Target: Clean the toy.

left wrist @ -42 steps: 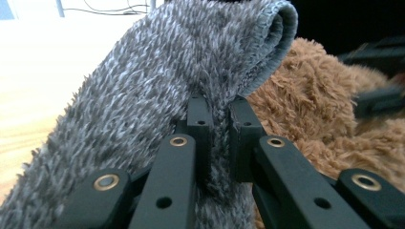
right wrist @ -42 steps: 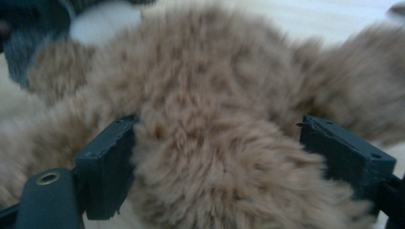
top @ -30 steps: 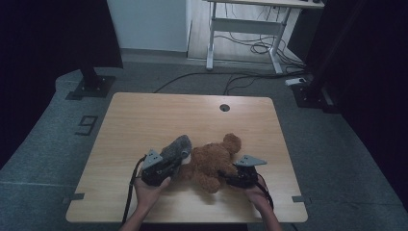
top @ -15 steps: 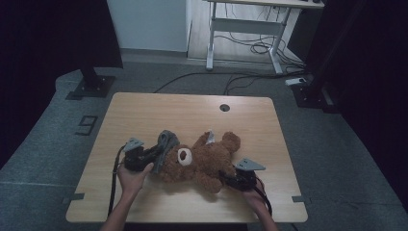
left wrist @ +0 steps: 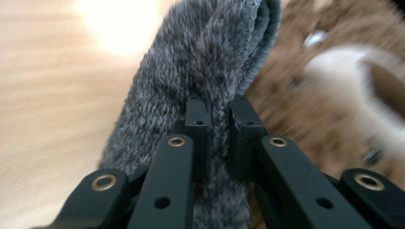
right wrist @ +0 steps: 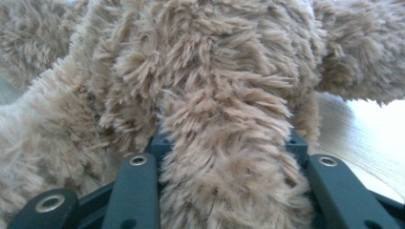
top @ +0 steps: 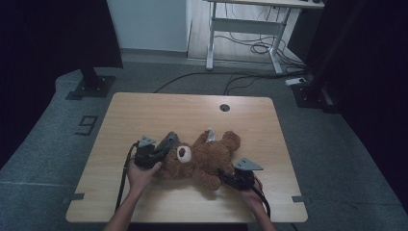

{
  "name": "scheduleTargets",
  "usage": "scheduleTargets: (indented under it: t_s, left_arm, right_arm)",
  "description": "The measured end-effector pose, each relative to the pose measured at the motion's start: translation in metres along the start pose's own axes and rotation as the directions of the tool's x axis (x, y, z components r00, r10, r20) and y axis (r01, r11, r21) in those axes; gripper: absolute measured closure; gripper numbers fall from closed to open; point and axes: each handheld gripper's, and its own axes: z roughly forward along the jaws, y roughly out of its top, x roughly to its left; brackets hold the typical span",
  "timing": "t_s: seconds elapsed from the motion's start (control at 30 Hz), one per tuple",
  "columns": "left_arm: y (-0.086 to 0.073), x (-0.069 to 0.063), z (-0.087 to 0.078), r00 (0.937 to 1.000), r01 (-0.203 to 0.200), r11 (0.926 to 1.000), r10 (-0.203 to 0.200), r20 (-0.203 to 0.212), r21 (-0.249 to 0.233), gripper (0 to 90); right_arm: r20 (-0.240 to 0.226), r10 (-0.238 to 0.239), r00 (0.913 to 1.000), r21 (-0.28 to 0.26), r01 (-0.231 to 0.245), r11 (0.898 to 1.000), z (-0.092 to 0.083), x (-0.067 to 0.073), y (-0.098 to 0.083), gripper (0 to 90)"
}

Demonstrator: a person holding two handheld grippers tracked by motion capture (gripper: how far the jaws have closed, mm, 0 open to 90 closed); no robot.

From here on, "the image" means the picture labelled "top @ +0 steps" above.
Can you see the person's left hand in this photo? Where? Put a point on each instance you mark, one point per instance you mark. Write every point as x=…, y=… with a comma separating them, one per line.
x=141, y=179

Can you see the black stand base plate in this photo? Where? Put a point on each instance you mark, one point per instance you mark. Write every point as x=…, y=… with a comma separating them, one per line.
x=91, y=86
x=309, y=96

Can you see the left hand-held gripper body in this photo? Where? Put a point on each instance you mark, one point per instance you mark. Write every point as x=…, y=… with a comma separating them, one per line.
x=144, y=155

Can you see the grey tape strip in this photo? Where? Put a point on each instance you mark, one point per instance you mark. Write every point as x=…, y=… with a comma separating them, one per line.
x=300, y=199
x=75, y=197

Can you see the white desk frame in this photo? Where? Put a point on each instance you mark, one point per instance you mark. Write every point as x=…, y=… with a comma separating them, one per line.
x=243, y=25

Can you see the person's right hand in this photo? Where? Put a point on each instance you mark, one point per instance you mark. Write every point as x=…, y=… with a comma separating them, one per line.
x=253, y=197

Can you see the white power strip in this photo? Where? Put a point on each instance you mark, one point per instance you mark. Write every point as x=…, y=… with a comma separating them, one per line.
x=295, y=81

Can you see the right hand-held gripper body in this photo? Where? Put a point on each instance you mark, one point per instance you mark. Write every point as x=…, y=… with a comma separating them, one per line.
x=243, y=174

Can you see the black curtain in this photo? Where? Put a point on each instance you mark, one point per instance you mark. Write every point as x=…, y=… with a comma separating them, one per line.
x=48, y=48
x=369, y=80

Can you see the brown teddy bear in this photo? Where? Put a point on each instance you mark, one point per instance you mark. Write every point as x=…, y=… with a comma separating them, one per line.
x=205, y=160

